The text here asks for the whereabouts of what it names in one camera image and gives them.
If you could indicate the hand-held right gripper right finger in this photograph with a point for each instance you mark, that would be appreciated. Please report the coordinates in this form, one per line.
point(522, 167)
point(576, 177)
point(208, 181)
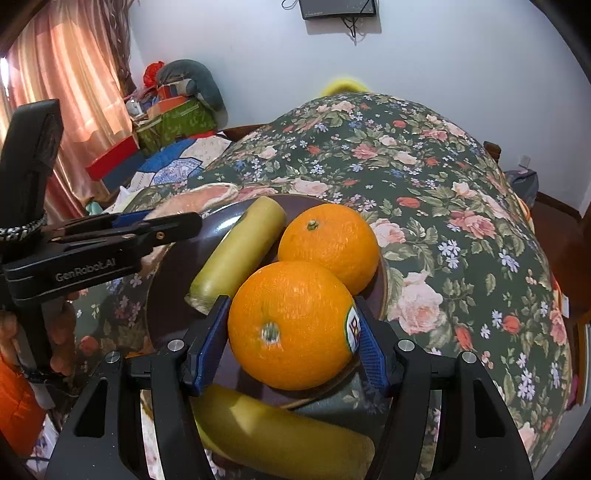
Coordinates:
point(371, 353)

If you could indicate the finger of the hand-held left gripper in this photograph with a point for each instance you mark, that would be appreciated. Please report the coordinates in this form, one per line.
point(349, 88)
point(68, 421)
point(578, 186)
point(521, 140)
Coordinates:
point(131, 218)
point(173, 226)

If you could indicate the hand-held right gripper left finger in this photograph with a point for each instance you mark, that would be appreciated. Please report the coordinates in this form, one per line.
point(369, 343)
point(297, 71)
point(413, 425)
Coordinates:
point(210, 344)

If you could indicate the dark brown plate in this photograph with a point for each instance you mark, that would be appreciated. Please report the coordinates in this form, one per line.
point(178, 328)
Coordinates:
point(178, 277)

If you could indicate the orange with sticker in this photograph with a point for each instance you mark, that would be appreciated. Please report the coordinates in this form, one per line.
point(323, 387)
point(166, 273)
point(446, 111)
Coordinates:
point(291, 323)

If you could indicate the person's left hand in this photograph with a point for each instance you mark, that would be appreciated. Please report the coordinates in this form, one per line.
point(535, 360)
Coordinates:
point(62, 339)

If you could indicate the red box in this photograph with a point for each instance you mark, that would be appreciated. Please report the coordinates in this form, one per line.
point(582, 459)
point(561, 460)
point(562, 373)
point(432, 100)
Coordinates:
point(111, 157)

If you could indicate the blue patterned quilt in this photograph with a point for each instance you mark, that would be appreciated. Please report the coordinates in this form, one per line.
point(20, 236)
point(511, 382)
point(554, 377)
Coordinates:
point(175, 161)

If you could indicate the greenish yellow banana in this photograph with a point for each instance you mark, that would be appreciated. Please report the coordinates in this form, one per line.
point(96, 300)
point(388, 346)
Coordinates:
point(240, 251)

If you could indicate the pink curtain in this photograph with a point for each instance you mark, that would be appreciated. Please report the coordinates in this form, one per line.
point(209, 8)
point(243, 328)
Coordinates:
point(69, 69)

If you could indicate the plain orange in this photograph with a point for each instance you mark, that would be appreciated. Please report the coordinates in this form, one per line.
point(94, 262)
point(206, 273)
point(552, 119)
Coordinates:
point(330, 244)

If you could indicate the orange box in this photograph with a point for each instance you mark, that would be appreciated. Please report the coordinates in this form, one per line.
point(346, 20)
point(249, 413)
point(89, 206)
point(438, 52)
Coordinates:
point(168, 105)

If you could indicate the floral blanket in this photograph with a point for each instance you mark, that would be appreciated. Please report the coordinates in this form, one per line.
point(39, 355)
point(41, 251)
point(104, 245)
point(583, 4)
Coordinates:
point(415, 161)

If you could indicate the yellow round object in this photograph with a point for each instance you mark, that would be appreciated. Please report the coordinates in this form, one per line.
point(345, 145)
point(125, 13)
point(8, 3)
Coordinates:
point(344, 86)

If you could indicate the grey bag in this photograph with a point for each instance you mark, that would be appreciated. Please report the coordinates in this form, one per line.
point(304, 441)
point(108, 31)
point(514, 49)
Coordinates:
point(521, 187)

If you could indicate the wooden bed frame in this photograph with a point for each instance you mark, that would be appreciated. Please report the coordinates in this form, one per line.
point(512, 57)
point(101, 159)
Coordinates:
point(493, 151)

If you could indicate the wall socket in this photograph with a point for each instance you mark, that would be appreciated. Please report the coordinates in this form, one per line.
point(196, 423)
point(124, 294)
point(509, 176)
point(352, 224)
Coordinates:
point(525, 161)

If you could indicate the wall-mounted black monitor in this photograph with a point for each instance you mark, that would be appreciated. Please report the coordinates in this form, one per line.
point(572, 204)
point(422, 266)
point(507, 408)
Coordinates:
point(337, 7)

